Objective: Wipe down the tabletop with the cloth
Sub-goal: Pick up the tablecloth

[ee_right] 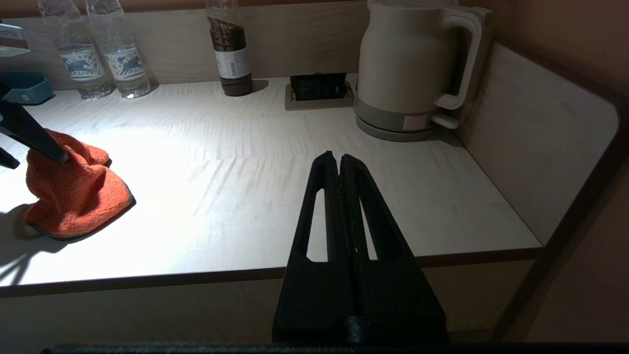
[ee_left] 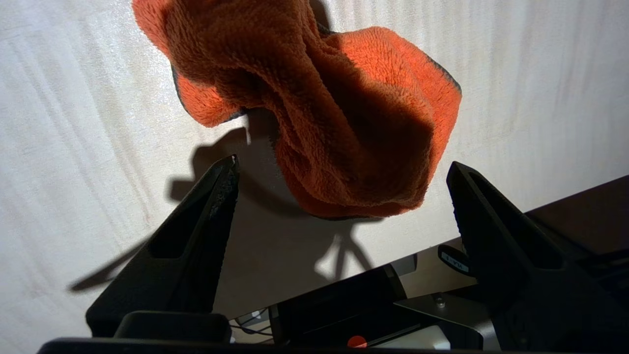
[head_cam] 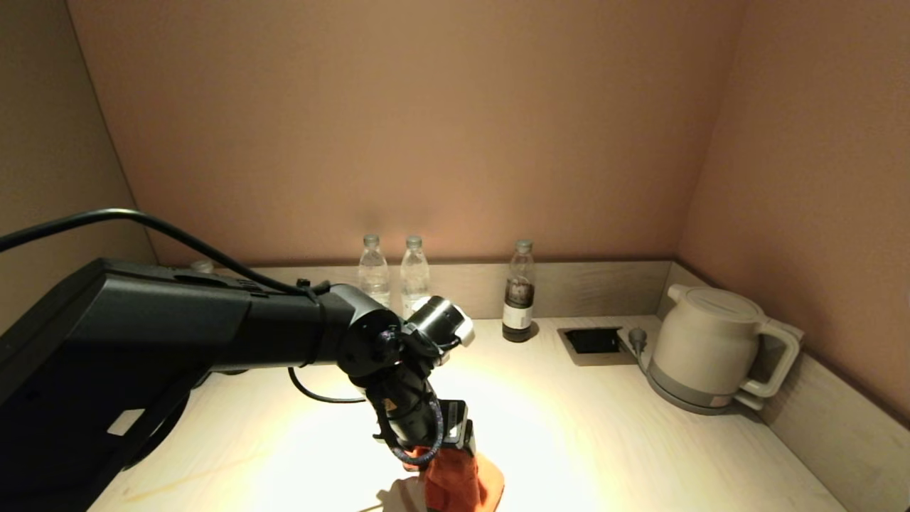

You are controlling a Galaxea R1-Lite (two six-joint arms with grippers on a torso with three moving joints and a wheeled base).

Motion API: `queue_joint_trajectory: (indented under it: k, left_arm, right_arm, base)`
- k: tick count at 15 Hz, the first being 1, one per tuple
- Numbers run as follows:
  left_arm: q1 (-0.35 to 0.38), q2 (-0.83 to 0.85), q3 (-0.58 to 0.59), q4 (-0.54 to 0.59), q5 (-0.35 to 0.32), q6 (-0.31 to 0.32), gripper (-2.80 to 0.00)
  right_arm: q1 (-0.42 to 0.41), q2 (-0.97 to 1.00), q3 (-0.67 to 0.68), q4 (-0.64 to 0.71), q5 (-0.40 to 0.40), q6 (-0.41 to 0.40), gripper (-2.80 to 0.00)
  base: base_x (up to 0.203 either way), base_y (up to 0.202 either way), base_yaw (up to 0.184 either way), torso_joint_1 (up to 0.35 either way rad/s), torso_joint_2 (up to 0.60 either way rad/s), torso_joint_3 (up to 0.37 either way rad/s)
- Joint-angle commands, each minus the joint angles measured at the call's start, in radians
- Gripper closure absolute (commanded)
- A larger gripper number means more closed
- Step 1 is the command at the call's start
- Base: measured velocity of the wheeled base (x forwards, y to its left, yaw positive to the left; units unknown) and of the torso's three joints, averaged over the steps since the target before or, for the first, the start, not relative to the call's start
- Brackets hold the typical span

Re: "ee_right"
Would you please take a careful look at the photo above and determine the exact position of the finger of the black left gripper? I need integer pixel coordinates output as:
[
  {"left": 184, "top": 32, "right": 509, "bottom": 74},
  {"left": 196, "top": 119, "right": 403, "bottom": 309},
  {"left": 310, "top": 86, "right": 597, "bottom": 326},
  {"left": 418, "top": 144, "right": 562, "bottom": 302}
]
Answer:
[
  {"left": 0, "top": 101, "right": 68, "bottom": 164},
  {"left": 0, "top": 147, "right": 21, "bottom": 170}
]

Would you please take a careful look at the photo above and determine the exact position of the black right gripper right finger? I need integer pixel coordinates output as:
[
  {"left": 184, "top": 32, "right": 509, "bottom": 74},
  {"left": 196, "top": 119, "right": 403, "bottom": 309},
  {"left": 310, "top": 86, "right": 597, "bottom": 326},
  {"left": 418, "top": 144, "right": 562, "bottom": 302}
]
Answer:
[{"left": 339, "top": 154, "right": 448, "bottom": 343}]

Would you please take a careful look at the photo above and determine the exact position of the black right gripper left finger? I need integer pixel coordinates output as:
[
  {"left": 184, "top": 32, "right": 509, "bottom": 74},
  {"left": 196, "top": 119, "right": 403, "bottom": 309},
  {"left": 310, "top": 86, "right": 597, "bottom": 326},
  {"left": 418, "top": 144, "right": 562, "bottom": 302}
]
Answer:
[{"left": 273, "top": 151, "right": 356, "bottom": 343}]

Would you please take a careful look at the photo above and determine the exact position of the orange microfibre cloth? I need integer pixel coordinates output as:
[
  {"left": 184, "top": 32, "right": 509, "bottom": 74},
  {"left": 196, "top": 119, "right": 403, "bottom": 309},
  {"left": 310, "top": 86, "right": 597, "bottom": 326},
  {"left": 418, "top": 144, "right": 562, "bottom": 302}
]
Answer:
[{"left": 25, "top": 129, "right": 134, "bottom": 240}]

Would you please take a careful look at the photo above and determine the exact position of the small blue tray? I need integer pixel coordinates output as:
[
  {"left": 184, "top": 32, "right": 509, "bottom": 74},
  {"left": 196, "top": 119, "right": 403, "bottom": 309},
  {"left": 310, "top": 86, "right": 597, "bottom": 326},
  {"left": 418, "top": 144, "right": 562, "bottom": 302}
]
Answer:
[{"left": 0, "top": 71, "right": 55, "bottom": 105}]

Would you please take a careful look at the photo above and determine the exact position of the clear water bottle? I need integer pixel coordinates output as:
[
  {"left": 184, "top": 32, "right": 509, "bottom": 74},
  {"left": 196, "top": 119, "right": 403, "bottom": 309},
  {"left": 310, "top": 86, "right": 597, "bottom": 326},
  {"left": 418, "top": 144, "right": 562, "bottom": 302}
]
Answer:
[
  {"left": 86, "top": 0, "right": 151, "bottom": 98},
  {"left": 38, "top": 0, "right": 113, "bottom": 100}
]

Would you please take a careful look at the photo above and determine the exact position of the grey kettle base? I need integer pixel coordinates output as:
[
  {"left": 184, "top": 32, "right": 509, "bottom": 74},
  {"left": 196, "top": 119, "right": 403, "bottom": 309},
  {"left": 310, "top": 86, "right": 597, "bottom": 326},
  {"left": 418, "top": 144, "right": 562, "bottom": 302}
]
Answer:
[{"left": 355, "top": 96, "right": 460, "bottom": 143}]

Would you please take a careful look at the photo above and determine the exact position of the black recessed power socket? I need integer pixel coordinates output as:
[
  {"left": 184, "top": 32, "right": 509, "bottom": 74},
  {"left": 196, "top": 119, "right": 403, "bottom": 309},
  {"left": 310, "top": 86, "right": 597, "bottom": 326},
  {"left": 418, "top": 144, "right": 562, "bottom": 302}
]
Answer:
[{"left": 285, "top": 73, "right": 355, "bottom": 111}]

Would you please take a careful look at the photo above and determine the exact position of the dark drink bottle white label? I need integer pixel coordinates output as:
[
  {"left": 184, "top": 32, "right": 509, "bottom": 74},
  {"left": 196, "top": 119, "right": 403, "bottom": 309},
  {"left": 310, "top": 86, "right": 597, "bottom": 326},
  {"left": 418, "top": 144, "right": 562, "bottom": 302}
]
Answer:
[{"left": 206, "top": 0, "right": 254, "bottom": 97}]

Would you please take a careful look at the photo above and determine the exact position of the cream electric kettle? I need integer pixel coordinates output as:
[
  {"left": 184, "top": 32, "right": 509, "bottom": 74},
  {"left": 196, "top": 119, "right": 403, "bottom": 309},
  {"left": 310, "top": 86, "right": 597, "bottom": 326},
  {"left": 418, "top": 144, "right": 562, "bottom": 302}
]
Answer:
[{"left": 355, "top": 0, "right": 493, "bottom": 132}]

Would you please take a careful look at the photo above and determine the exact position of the light wood desk surround panel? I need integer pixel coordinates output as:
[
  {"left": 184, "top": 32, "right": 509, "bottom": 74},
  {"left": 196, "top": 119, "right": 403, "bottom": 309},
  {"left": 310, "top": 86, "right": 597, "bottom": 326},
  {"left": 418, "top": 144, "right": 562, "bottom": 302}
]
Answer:
[{"left": 0, "top": 0, "right": 622, "bottom": 340}]

